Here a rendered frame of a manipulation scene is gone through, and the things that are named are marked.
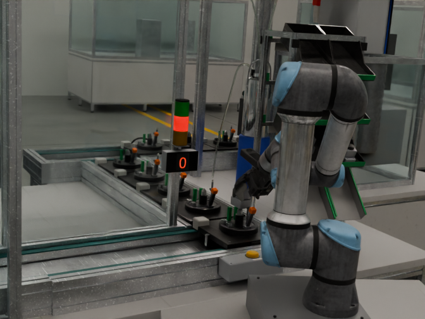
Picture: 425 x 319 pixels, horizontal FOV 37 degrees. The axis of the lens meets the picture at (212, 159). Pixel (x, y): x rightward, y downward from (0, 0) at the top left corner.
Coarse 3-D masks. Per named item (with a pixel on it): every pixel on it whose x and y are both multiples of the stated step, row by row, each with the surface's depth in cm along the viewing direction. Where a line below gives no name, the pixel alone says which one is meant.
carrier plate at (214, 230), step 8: (192, 224) 231; (216, 224) 231; (200, 232) 226; (208, 232) 221; (216, 232) 222; (216, 240) 217; (224, 240) 215; (232, 240) 215; (240, 240) 216; (248, 240) 216; (256, 240) 217; (232, 248) 212
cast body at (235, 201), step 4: (232, 192) 225; (244, 192) 222; (248, 192) 223; (232, 196) 225; (236, 196) 223; (244, 196) 222; (248, 196) 223; (232, 200) 225; (236, 200) 223; (244, 200) 222; (248, 200) 222; (232, 204) 225; (236, 204) 223; (240, 204) 221; (244, 204) 222; (248, 204) 223; (240, 208) 221; (244, 208) 222
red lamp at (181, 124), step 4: (176, 116) 217; (176, 120) 217; (180, 120) 216; (184, 120) 217; (176, 124) 217; (180, 124) 217; (184, 124) 217; (176, 128) 217; (180, 128) 217; (184, 128) 217
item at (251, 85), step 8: (248, 72) 310; (248, 80) 311; (256, 80) 308; (248, 88) 311; (256, 88) 309; (248, 96) 312; (256, 96) 310; (248, 104) 312; (256, 104) 310; (264, 104) 311; (248, 112) 313; (264, 112) 312; (248, 120) 313; (248, 128) 314; (264, 128) 314; (248, 136) 315; (264, 136) 316
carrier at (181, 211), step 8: (200, 192) 251; (192, 200) 251; (200, 200) 246; (208, 200) 253; (216, 200) 261; (184, 208) 247; (192, 208) 242; (200, 208) 241; (208, 208) 242; (216, 208) 243; (224, 208) 250; (232, 208) 251; (184, 216) 237; (192, 216) 237; (208, 216) 239; (216, 216) 239; (224, 216) 240; (232, 216) 241
